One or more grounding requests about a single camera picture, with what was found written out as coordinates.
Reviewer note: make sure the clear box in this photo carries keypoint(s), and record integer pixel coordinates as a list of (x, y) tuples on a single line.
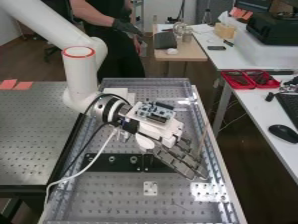
[(110, 203)]

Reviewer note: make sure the small white block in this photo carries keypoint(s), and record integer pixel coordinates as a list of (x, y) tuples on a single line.
[(149, 188)]

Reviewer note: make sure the orange card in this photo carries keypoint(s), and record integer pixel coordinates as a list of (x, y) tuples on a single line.
[(7, 84), (23, 85)]

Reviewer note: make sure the white desk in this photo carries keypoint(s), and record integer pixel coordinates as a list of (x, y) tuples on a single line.
[(261, 110), (247, 56)]

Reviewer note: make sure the black plate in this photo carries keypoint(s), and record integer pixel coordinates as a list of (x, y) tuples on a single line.
[(120, 163)]

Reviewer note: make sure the black phone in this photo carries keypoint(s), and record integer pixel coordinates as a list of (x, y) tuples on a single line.
[(215, 48)]

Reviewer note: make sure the white computer mouse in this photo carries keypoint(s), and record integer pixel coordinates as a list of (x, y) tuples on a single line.
[(172, 51)]

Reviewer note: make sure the red tray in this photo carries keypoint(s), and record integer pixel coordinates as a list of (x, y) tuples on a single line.
[(237, 80), (266, 78)]

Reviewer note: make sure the black equipment case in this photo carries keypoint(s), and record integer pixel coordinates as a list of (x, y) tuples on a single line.
[(274, 30)]

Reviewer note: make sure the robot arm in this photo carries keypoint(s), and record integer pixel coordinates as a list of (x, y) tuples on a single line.
[(80, 73)]

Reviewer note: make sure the thin stick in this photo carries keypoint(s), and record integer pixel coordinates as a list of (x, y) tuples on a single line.
[(202, 140)]

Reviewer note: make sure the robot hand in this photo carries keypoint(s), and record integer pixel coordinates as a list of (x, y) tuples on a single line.
[(160, 125)]

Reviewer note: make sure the wooden desk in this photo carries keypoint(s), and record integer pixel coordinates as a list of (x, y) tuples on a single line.
[(190, 53)]

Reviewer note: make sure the small cardboard box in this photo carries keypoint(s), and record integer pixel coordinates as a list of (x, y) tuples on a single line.
[(225, 30)]

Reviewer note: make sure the orange sticky note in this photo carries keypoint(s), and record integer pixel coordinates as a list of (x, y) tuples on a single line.
[(235, 12), (247, 15)]

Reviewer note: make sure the person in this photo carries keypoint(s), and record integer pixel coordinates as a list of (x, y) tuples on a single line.
[(114, 50)]

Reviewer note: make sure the black keyboard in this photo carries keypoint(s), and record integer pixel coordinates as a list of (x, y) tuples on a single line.
[(290, 110)]

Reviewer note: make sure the computer monitor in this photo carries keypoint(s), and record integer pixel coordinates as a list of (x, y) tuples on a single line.
[(253, 5)]

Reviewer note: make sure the black computer mouse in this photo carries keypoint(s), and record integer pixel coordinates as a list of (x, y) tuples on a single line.
[(283, 133)]

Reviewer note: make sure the black marker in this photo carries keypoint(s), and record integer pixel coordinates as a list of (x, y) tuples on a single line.
[(227, 43)]

